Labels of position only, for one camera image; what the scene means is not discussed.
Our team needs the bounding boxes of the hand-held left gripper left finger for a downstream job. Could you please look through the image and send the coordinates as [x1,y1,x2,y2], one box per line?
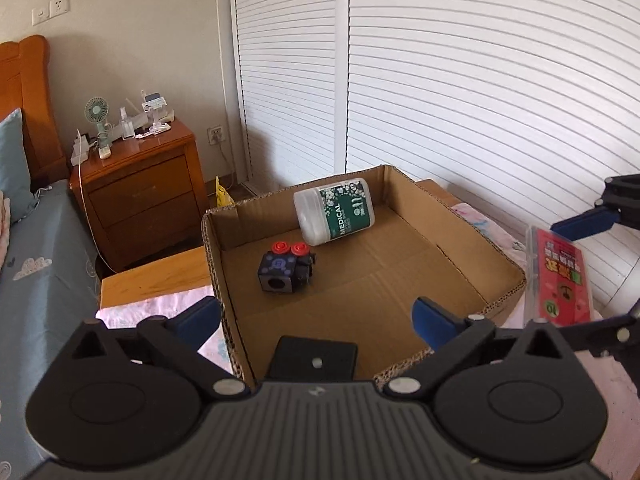
[70,296,251,398]

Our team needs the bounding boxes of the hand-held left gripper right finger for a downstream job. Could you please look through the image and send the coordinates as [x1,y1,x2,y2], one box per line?
[381,296,576,397]

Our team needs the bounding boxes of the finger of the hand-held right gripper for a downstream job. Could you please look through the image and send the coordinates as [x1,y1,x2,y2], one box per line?
[550,174,640,242]
[555,300,640,361]

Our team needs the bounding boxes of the cardboard box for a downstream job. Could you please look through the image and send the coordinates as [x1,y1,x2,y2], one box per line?
[201,164,527,391]

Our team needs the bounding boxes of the pink printed cloth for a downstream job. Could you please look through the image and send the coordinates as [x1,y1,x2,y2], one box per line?
[95,201,640,480]

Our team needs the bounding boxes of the black cube toy red buttons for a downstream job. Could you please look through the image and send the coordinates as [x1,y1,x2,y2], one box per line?
[257,241,318,293]

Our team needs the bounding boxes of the black square plate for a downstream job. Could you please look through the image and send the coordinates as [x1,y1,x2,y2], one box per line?
[267,336,359,382]

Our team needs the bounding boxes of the yellow bag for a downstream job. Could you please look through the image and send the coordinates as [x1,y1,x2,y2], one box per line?
[215,176,237,208]

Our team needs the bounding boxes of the wooden nightstand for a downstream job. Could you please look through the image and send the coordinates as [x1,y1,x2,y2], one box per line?
[70,119,207,271]

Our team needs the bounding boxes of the white bottle with green label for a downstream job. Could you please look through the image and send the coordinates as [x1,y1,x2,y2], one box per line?
[293,178,376,247]

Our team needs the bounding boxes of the blue-grey bed sheet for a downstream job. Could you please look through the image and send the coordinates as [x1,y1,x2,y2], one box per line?
[0,180,103,480]

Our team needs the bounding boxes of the white louvered closet door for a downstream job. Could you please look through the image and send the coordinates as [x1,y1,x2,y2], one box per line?
[230,0,351,196]
[347,0,640,306]

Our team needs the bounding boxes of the white power strip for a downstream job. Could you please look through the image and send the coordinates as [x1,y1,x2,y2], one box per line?
[71,130,91,166]

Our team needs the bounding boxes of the clear phone stand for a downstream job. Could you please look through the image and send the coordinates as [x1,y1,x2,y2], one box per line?
[140,89,173,133]

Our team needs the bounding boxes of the small green desk fan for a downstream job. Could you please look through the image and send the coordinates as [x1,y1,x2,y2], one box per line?
[84,96,113,148]

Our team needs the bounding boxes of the blue pillow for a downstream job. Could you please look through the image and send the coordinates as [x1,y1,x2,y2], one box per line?
[0,108,40,226]

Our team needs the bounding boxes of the wooden bed headboard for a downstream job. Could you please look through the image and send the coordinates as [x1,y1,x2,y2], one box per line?
[0,35,68,193]

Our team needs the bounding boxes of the white charging cable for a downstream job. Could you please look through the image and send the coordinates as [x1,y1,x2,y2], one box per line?
[77,160,108,266]

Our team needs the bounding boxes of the white wall cable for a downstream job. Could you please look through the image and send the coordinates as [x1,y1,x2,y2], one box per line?
[214,0,237,181]

